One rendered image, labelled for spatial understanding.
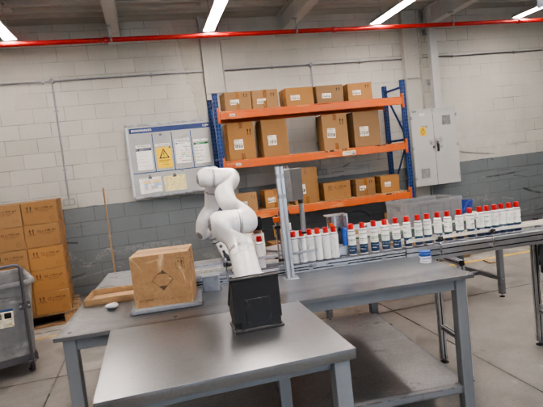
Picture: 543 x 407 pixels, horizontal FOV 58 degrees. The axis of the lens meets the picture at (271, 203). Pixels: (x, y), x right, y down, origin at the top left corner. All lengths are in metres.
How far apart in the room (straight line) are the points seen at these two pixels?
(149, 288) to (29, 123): 5.08
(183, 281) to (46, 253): 3.48
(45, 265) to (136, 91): 2.79
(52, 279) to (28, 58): 3.12
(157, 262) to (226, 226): 0.52
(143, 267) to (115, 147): 4.76
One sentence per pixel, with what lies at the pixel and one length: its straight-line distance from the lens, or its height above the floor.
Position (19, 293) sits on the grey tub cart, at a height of 0.70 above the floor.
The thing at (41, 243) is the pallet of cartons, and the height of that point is 0.93.
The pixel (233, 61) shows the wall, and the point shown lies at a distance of 7.56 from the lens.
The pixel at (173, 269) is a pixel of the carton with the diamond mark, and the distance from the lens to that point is 2.61.
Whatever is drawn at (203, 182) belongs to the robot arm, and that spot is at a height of 1.46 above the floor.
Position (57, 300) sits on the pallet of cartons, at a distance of 6.03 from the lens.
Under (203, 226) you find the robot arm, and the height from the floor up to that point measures 1.20.
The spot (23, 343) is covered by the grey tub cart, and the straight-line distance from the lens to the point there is 4.68.
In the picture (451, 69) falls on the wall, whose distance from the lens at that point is 8.93.
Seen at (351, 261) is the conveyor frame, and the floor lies 0.86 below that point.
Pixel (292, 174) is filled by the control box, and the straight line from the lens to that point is 2.90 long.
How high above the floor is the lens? 1.52
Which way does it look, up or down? 5 degrees down
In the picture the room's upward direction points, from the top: 6 degrees counter-clockwise
